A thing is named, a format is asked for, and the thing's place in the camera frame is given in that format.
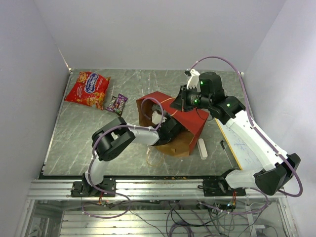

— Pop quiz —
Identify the red paper bag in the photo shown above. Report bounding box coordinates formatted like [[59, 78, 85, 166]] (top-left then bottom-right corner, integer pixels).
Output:
[[136, 91, 209, 157]]

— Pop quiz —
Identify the red cookie snack bag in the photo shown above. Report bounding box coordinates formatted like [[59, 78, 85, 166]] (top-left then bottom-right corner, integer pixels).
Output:
[[65, 72, 111, 110]]

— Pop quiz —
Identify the small whiteboard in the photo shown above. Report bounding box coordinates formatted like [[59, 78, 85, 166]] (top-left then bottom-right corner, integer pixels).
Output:
[[215, 119, 262, 170]]

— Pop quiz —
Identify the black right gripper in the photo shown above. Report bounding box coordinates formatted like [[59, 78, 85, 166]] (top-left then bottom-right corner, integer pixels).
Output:
[[170, 83, 212, 112]]

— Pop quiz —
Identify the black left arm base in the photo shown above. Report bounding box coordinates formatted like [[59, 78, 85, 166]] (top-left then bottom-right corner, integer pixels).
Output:
[[71, 176, 116, 198]]

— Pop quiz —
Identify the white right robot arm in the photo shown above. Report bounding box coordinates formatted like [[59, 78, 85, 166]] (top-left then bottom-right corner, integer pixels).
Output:
[[170, 69, 301, 196]]

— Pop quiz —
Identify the aluminium frame rail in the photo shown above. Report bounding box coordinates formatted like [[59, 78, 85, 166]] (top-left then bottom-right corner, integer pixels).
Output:
[[27, 178, 287, 201]]

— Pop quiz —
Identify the white eraser block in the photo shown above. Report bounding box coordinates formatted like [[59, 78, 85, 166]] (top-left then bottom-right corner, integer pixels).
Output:
[[197, 138, 208, 160]]

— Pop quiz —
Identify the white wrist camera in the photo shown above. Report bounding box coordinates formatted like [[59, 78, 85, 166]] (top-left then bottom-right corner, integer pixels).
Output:
[[152, 111, 165, 125], [185, 69, 200, 90]]

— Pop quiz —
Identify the purple candy packet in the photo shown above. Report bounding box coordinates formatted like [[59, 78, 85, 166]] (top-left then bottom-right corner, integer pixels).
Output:
[[114, 93, 128, 117]]

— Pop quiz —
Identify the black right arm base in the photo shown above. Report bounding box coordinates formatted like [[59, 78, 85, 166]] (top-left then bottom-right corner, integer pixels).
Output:
[[197, 175, 246, 197]]

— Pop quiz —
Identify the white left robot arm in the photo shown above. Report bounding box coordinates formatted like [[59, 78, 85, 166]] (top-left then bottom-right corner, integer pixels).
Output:
[[82, 117, 185, 196]]

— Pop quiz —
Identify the black marker pen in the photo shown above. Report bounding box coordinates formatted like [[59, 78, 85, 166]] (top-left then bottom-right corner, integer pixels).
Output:
[[220, 140, 233, 168]]

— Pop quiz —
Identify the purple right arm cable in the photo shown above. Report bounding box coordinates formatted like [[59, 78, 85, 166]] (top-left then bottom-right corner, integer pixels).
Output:
[[189, 56, 303, 198]]

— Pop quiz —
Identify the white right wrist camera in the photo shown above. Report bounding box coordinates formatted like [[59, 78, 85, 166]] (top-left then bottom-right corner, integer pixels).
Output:
[[185, 69, 200, 90]]

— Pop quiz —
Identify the purple M&M's packet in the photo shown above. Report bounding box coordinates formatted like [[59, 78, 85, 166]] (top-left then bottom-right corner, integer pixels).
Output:
[[106, 96, 118, 113]]

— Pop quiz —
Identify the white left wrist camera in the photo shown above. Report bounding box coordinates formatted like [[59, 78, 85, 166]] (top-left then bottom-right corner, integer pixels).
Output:
[[152, 111, 165, 125]]

